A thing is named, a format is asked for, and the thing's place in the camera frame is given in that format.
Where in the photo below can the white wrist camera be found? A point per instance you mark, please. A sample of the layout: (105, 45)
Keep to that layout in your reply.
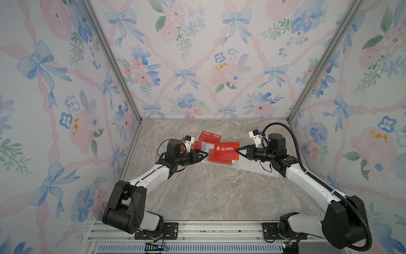
(256, 136)
(187, 143)

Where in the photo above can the left aluminium corner post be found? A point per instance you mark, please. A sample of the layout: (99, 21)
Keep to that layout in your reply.
(108, 53)

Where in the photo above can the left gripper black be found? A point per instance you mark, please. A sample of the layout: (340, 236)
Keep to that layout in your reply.
(197, 159)

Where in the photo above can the right aluminium corner post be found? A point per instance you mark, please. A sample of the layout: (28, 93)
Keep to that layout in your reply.
(327, 55)

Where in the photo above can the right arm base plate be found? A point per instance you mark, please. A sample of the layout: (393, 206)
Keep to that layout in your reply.
(273, 231)

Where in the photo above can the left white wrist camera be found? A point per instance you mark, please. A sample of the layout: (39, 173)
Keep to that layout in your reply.
(187, 143)

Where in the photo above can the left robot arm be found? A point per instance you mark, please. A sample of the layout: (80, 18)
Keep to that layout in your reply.
(125, 208)

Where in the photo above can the red card 100 percent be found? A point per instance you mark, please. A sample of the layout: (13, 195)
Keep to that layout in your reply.
(226, 151)

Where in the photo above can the aluminium corner post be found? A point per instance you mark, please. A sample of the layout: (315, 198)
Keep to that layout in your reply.
(327, 55)
(108, 53)

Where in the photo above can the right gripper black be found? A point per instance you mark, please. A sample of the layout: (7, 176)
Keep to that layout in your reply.
(251, 149)

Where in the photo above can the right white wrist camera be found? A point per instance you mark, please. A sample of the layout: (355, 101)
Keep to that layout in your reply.
(256, 136)

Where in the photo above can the red card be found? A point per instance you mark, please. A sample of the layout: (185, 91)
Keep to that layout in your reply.
(197, 145)
(222, 162)
(209, 137)

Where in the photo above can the aluminium front rail frame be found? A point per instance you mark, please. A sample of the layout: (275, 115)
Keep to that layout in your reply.
(195, 237)

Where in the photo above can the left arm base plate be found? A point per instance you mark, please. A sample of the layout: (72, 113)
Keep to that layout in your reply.
(164, 230)

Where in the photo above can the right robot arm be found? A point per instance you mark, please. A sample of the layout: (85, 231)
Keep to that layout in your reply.
(344, 223)

